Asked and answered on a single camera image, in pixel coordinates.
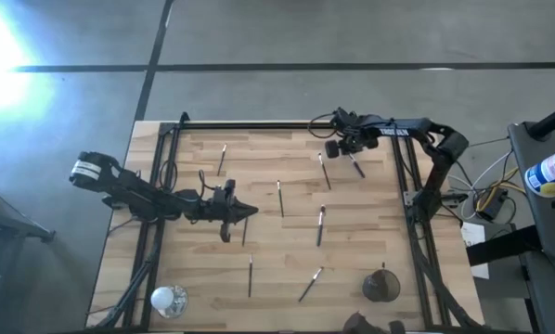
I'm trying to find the person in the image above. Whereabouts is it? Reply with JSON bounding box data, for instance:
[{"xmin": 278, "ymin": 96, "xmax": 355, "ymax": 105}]
[{"xmin": 342, "ymin": 311, "xmax": 407, "ymax": 334}]

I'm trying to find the black power adapter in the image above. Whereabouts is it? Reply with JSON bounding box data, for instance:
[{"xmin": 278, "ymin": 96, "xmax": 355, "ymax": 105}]
[{"xmin": 477, "ymin": 188, "xmax": 509, "ymax": 222}]

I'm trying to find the black mesh pen cup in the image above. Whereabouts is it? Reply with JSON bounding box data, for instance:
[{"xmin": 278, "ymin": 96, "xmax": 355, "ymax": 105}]
[{"xmin": 361, "ymin": 267, "xmax": 402, "ymax": 303}]

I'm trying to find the black cart handle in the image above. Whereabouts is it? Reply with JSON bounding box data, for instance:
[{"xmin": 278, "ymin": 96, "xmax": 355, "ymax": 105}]
[{"xmin": 527, "ymin": 99, "xmax": 555, "ymax": 140}]

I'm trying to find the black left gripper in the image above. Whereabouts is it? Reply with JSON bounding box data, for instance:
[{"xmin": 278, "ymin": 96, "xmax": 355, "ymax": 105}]
[{"xmin": 198, "ymin": 179, "xmax": 259, "ymax": 243}]

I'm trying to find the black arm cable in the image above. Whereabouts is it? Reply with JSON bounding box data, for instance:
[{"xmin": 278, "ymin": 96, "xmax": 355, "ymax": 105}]
[
  {"xmin": 306, "ymin": 112, "xmax": 337, "ymax": 140},
  {"xmin": 159, "ymin": 160, "xmax": 179, "ymax": 191}
]

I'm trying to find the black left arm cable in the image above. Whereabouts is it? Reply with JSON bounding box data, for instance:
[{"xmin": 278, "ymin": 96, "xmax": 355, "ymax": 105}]
[{"xmin": 159, "ymin": 160, "xmax": 179, "ymax": 191}]

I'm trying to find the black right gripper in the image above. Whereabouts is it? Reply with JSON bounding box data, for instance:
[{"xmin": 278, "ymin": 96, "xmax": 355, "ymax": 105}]
[{"xmin": 324, "ymin": 107, "xmax": 380, "ymax": 160}]

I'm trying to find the black aluminium table frame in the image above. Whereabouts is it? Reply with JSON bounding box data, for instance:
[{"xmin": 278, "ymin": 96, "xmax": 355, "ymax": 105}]
[{"xmin": 85, "ymin": 110, "xmax": 485, "ymax": 331}]

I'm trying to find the grey plastic cart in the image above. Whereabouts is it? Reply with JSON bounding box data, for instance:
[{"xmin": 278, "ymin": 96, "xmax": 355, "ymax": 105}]
[{"xmin": 508, "ymin": 99, "xmax": 555, "ymax": 334}]

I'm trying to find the white light bulb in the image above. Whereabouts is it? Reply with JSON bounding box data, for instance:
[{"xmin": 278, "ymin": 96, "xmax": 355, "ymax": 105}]
[{"xmin": 149, "ymin": 286, "xmax": 174, "ymax": 311}]

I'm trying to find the white blue wipes canister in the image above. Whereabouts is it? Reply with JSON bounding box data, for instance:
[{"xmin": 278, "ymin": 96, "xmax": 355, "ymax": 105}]
[{"xmin": 523, "ymin": 142, "xmax": 555, "ymax": 199}]

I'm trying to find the dark grey side table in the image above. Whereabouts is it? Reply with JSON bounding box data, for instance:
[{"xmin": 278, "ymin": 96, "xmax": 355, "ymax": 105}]
[{"xmin": 0, "ymin": 184, "xmax": 57, "ymax": 334}]

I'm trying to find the white paper sheet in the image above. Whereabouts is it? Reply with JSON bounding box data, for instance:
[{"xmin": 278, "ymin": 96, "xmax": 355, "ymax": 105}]
[{"xmin": 460, "ymin": 221, "xmax": 490, "ymax": 280}]

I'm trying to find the black cart base bar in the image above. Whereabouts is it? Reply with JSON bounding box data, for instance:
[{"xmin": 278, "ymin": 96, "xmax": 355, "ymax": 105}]
[{"xmin": 466, "ymin": 225, "xmax": 543, "ymax": 268}]

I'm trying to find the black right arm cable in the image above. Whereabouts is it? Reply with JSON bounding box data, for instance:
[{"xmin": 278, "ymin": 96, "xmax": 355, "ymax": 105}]
[{"xmin": 306, "ymin": 112, "xmax": 337, "ymax": 140}]

